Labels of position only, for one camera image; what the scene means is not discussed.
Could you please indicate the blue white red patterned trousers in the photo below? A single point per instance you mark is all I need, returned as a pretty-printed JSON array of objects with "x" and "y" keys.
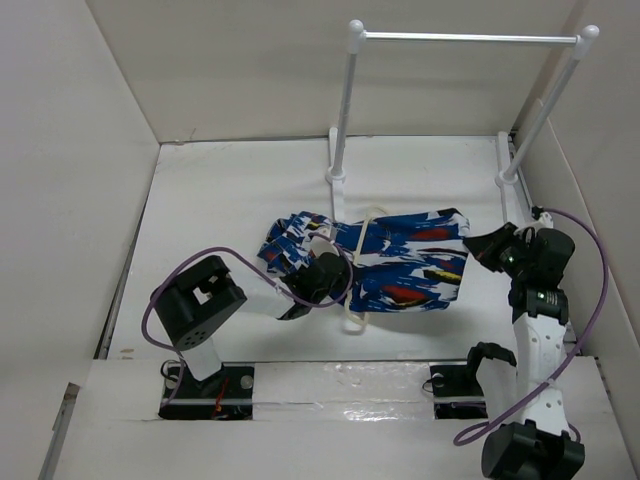
[{"x": 409, "y": 263}]

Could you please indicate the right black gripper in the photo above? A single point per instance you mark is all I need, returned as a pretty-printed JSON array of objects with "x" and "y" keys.
[{"x": 486, "y": 246}]

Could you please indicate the white clothes rack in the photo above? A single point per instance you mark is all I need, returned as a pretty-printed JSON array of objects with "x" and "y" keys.
[{"x": 498, "y": 87}]

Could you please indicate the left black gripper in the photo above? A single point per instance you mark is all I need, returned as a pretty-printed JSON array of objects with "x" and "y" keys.
[{"x": 344, "y": 277}]

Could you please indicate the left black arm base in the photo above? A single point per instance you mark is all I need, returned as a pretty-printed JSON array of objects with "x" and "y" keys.
[{"x": 227, "y": 396}]

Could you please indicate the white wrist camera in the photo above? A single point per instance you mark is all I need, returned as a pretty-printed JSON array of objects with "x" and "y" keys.
[
  {"x": 540, "y": 219},
  {"x": 321, "y": 241}
]

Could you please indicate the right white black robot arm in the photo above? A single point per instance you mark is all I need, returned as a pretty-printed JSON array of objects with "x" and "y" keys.
[{"x": 530, "y": 436}]

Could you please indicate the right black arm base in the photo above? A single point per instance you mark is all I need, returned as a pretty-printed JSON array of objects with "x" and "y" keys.
[{"x": 454, "y": 387}]

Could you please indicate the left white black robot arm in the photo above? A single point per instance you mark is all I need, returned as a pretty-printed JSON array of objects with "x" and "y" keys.
[{"x": 195, "y": 303}]

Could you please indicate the cream plastic hanger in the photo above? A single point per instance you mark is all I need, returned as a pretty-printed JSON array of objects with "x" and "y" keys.
[{"x": 356, "y": 323}]

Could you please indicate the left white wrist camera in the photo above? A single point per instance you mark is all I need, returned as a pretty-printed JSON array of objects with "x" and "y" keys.
[{"x": 321, "y": 241}]

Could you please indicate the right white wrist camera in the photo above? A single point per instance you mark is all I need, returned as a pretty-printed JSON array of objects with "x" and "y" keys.
[{"x": 540, "y": 219}]

